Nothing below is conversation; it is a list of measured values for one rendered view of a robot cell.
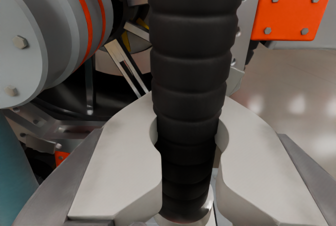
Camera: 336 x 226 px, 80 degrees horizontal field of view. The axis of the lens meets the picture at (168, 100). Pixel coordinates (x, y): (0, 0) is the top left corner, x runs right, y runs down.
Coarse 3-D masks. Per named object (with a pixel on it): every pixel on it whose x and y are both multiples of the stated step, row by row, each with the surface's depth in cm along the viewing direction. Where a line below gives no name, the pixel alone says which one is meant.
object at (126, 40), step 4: (136, 20) 56; (140, 20) 56; (140, 24) 57; (144, 24) 56; (148, 28) 57; (124, 32) 58; (124, 36) 58; (124, 40) 59; (124, 44) 60; (128, 44) 60; (128, 48) 60
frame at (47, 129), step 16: (256, 0) 26; (240, 16) 27; (240, 32) 29; (240, 48) 29; (240, 64) 31; (240, 80) 32; (16, 112) 42; (32, 112) 42; (16, 128) 39; (32, 128) 40; (48, 128) 42; (64, 128) 44; (80, 128) 44; (32, 144) 40; (48, 144) 40; (64, 144) 41
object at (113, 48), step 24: (120, 0) 40; (144, 0) 36; (120, 24) 38; (120, 48) 41; (96, 72) 65; (48, 96) 47; (72, 96) 51; (96, 96) 54; (120, 96) 55; (96, 120) 48
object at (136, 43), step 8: (136, 8) 51; (144, 8) 55; (136, 16) 54; (144, 16) 56; (128, 32) 58; (128, 40) 59; (136, 40) 59; (144, 40) 59; (104, 48) 61; (136, 48) 60; (144, 48) 60
